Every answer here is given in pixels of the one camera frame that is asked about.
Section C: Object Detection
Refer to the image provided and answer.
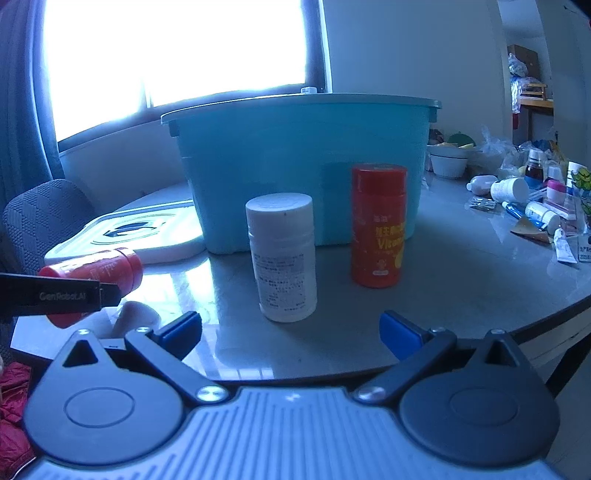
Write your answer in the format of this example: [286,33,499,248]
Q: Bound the red bottle sideways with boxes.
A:
[37,246,144,329]

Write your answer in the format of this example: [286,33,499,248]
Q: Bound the white bin lid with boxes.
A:
[44,201,205,265]

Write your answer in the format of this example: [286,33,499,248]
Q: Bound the white pill bottle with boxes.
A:
[245,193,318,323]

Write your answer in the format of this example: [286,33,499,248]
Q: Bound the grey fabric chair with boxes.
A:
[2,179,96,275]

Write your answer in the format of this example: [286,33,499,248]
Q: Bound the red jacket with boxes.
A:
[0,362,35,479]

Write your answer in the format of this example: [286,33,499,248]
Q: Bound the red vitamin bottle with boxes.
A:
[351,164,407,289]

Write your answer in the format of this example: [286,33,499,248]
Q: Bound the white ointment tube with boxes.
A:
[553,228,578,265]

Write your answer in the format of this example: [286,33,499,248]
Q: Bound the white bottle blue label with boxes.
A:
[525,201,561,235]

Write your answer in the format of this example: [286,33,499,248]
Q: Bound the white bottle lying down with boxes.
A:
[490,178,530,204]

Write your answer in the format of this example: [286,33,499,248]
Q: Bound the white bowl with fruit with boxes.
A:
[427,142,475,179]

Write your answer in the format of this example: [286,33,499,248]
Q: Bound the dark syrup bottle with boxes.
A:
[524,148,546,190]

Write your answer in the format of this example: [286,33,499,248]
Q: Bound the teal plastic storage bin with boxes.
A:
[161,93,442,255]

